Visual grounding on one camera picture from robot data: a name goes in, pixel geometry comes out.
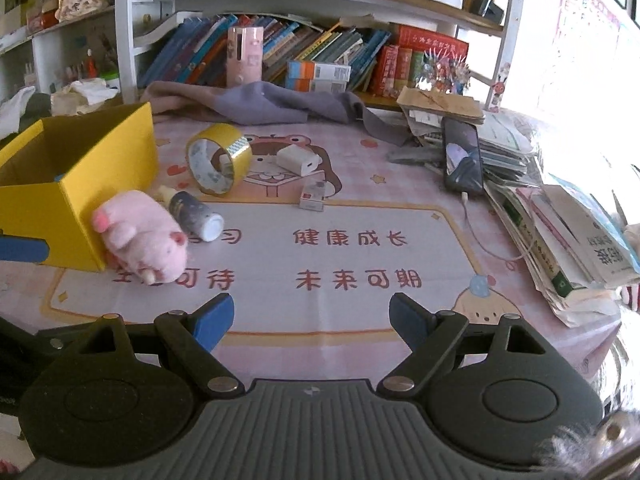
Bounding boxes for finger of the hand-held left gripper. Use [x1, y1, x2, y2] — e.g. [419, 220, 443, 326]
[0, 232, 49, 264]

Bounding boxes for yellow cardboard box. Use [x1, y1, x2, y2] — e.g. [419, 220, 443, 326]
[0, 101, 160, 272]

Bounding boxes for pink plush pig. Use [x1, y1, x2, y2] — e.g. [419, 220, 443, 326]
[91, 189, 190, 283]

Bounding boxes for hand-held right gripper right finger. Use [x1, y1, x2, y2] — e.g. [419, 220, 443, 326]
[377, 292, 551, 395]

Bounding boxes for colourful acrylic figure stand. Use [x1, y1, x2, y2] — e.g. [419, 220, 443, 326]
[417, 50, 472, 96]

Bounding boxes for brown cardboard envelope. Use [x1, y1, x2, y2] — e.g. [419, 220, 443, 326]
[397, 86, 486, 124]

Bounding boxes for white side shelf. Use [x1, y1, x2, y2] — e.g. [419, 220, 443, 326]
[0, 5, 119, 98]

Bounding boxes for orange blue white carton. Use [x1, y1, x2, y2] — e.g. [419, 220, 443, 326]
[287, 60, 352, 82]
[286, 78, 349, 95]

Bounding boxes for white charging cable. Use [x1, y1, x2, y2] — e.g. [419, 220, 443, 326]
[462, 191, 526, 262]

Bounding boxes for dark bottle with white cap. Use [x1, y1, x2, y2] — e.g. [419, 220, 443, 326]
[169, 191, 225, 242]

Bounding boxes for small white red-label box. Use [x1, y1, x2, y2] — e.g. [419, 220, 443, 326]
[299, 181, 327, 211]

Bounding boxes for white crumpled cloth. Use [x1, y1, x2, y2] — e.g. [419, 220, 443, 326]
[0, 86, 37, 137]

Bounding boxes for grey purple cloth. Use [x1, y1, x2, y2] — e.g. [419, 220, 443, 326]
[140, 80, 416, 147]

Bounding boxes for red hardcover books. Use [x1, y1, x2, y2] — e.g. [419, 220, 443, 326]
[372, 25, 470, 99]

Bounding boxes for white bookshelf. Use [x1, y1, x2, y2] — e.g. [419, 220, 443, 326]
[115, 0, 529, 111]

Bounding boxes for pink printed table mat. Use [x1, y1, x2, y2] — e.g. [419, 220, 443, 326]
[0, 110, 623, 378]

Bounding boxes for grey fluffy cloth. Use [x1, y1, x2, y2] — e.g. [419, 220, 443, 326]
[536, 410, 640, 480]

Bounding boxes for row of colourful books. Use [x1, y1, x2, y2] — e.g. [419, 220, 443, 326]
[137, 12, 391, 97]

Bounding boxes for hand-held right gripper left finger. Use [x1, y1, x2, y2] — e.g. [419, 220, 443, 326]
[75, 293, 246, 396]

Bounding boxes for white charger adapter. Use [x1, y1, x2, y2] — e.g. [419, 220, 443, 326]
[276, 144, 322, 177]

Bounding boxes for small black box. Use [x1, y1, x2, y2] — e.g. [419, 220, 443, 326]
[470, 0, 505, 24]

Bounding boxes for wall poster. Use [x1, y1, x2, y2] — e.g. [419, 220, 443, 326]
[557, 0, 627, 63]

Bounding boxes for black smartphone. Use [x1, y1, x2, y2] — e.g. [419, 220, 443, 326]
[442, 117, 485, 195]

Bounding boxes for beige plastic bag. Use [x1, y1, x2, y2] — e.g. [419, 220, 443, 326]
[50, 79, 122, 116]

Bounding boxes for yellow packing tape roll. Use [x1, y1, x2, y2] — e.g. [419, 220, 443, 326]
[186, 123, 253, 196]

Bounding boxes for stack of papers and booklets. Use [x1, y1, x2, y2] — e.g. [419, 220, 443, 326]
[390, 109, 640, 329]

